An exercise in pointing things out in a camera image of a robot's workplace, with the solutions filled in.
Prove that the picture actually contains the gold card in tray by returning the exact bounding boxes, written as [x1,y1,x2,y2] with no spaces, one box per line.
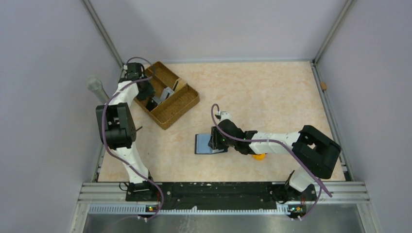
[172,78,187,92]

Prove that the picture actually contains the silver card in tray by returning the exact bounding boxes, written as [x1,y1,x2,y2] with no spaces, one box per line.
[152,87,174,105]

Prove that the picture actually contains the small brown block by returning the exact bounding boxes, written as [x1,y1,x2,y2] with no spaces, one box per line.
[320,82,327,91]

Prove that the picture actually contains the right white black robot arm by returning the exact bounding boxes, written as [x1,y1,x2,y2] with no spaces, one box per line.
[208,119,342,200]

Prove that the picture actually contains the yellow round toy block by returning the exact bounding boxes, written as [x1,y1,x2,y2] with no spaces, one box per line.
[252,153,266,161]

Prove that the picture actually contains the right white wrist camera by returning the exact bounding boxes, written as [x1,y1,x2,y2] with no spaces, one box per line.
[215,111,232,121]

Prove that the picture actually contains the navy blue card holder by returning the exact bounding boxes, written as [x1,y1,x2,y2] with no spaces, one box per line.
[194,133,228,155]

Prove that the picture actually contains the grey microphone on tripod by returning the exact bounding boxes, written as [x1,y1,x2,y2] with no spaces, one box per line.
[86,76,109,104]

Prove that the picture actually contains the woven brown divided tray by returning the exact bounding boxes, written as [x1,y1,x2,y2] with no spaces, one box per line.
[134,61,200,130]

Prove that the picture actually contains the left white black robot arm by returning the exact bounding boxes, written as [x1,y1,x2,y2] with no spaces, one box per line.
[96,63,156,201]

